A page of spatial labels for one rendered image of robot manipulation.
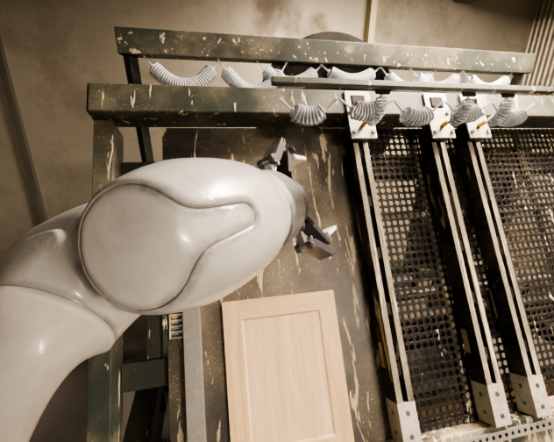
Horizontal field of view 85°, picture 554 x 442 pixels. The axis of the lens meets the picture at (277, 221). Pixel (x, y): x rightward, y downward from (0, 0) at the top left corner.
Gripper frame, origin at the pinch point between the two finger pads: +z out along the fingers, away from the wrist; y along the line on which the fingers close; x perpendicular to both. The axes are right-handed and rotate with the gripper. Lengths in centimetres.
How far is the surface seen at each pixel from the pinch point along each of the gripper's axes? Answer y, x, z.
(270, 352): 38, -39, 27
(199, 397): 38, -56, 11
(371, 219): 14, 2, 55
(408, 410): 71, -9, 38
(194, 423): 43, -59, 8
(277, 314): 29, -34, 32
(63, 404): 56, -232, 66
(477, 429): 89, 6, 50
